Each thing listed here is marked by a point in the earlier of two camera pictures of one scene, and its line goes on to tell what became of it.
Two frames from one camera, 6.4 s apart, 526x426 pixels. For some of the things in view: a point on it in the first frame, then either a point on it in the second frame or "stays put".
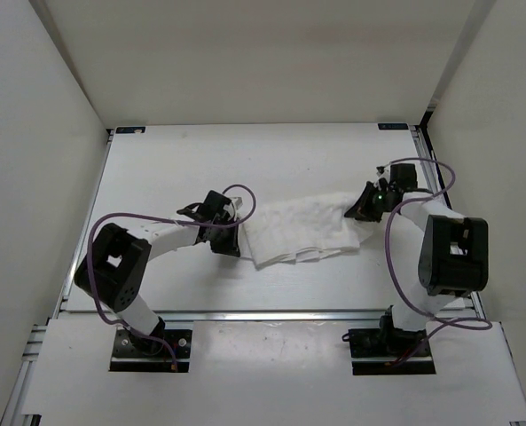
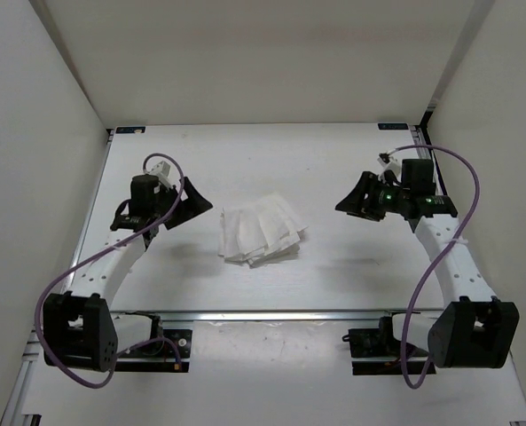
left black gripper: [229, 247] → [193, 205]
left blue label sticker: [130, 130] stays put
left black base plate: [133, 353] stays put
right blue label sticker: [392, 126] stays put
